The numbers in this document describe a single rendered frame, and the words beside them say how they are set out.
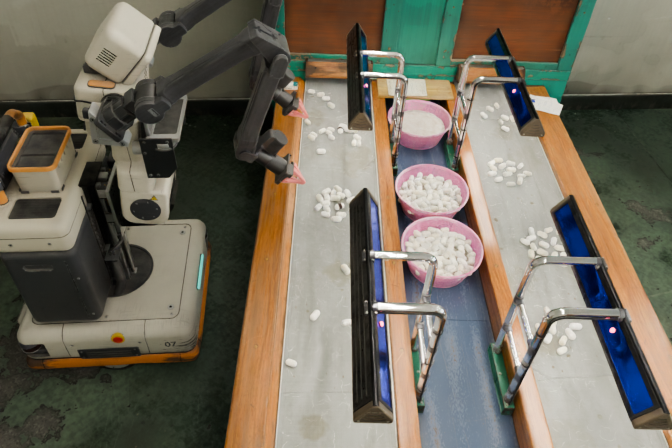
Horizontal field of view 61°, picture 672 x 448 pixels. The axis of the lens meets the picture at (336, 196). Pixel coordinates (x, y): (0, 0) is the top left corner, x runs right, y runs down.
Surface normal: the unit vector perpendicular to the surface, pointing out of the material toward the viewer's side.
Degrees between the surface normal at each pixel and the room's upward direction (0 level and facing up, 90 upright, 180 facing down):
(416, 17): 90
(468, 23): 90
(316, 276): 0
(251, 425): 0
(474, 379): 0
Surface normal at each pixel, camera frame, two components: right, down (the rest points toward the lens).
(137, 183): 0.08, 0.68
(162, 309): 0.04, -0.73
